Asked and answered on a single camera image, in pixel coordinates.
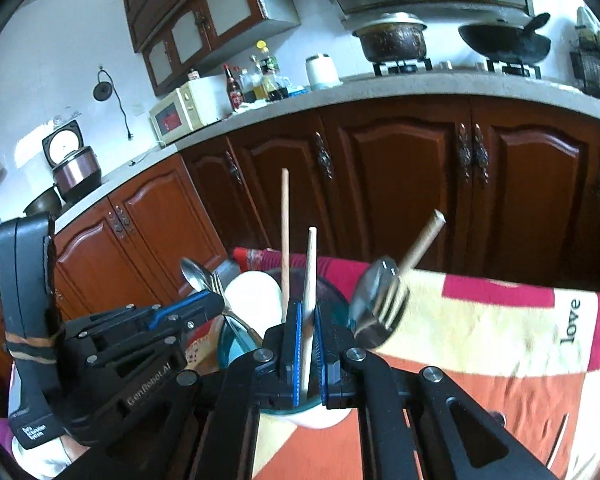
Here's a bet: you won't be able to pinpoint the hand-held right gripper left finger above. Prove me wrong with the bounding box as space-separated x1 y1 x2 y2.
70 300 301 480

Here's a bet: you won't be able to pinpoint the cream microwave oven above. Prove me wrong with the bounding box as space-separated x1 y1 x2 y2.
149 76 231 145

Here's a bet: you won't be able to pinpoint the open rice cooker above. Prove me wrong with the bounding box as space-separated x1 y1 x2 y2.
42 119 104 204

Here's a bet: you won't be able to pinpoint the dark metal pot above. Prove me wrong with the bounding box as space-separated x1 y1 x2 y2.
22 186 64 219

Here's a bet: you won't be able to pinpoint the speckled stone kitchen countertop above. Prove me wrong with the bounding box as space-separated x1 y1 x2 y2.
55 72 600 233

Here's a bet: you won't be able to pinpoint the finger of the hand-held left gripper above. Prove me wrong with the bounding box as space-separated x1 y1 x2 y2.
62 290 226 342
82 329 220 377

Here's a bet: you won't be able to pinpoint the yellow cap oil bottle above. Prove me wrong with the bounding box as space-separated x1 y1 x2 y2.
256 40 291 101

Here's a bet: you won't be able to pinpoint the wooden base cabinets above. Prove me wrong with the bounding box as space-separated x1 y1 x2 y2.
0 95 600 391

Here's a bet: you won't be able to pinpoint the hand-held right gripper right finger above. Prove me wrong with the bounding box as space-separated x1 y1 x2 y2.
314 305 571 480

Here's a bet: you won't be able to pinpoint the red orange printed blanket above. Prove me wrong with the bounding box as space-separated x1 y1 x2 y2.
180 246 600 480

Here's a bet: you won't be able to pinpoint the amber liquid bottle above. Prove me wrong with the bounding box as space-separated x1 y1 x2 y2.
249 55 269 104

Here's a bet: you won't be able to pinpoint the black wall cable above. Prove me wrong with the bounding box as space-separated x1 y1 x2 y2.
92 66 134 141

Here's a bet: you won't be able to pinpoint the blackened cooking pot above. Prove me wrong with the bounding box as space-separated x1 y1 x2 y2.
360 25 428 63

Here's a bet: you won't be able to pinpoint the metal pot lid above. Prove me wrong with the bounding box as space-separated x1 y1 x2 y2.
351 11 429 37

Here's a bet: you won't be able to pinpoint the small clear bottle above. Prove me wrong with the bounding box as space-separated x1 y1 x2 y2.
237 67 256 106

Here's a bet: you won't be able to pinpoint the white canister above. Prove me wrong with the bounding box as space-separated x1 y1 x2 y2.
305 53 342 91

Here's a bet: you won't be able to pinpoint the teal and white utensil holder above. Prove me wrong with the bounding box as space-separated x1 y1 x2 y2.
216 270 363 429

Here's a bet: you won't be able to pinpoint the red label sauce bottle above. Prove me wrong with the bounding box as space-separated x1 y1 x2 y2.
223 64 245 111

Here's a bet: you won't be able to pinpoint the black dish rack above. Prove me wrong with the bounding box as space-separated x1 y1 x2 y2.
570 7 600 107

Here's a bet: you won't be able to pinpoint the person's grey clothing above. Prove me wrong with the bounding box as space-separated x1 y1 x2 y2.
7 430 91 480

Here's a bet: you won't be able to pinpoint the black wok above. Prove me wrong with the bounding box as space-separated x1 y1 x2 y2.
457 12 552 64

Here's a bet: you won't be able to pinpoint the gas stove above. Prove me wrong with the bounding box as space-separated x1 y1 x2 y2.
372 57 544 80

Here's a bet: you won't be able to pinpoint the wooden wall cabinet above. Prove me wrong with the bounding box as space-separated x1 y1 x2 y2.
121 0 302 99

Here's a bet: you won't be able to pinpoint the metal spoon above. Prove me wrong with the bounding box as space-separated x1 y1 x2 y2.
349 256 399 350
180 257 258 346
209 266 263 346

